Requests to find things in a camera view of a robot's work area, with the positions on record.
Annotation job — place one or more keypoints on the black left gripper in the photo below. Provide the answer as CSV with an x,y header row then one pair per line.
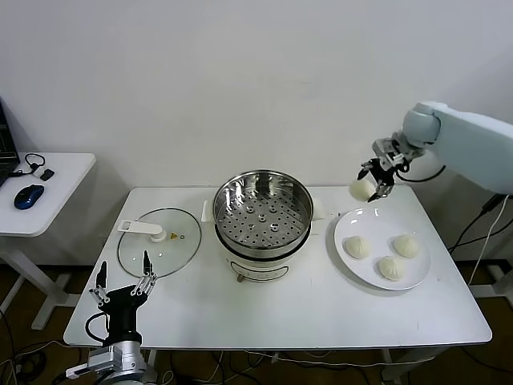
x,y
122,309

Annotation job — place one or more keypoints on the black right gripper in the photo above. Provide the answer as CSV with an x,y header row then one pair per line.
x,y
382,170

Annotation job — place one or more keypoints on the white steamed baozi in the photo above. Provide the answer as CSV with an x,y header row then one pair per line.
x,y
391,268
360,190
406,245
356,246

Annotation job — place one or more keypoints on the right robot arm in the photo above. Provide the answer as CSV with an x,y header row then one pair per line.
x,y
461,136

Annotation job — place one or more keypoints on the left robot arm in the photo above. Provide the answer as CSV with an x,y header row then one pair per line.
x,y
128,361

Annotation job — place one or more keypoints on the stainless steel steamer basket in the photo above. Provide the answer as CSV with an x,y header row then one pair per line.
x,y
234,240

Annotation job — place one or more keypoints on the white round plate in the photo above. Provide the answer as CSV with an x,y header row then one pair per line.
x,y
352,224

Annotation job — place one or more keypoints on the white side table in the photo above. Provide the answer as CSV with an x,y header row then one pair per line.
x,y
60,192

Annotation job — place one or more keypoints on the black power adapter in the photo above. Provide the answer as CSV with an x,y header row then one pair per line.
x,y
489,206

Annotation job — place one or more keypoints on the blue computer mouse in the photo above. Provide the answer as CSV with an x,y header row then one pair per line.
x,y
29,196

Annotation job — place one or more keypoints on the small black device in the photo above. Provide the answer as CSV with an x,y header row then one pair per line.
x,y
48,175

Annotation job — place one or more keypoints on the white electric cooker pot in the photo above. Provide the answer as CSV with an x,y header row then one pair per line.
x,y
256,270

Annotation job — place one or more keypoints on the small white adapter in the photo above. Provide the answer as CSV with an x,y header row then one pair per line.
x,y
38,173

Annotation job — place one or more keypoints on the black laptop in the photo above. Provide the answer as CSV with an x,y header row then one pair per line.
x,y
6,160

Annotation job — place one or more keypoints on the white work table underframe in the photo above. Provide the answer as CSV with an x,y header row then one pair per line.
x,y
390,363

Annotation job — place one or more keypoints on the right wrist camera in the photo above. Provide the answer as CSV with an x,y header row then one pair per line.
x,y
386,150

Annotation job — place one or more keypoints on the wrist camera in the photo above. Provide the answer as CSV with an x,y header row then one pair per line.
x,y
386,150
80,371

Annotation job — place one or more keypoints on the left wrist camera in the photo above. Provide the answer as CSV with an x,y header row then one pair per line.
x,y
80,371

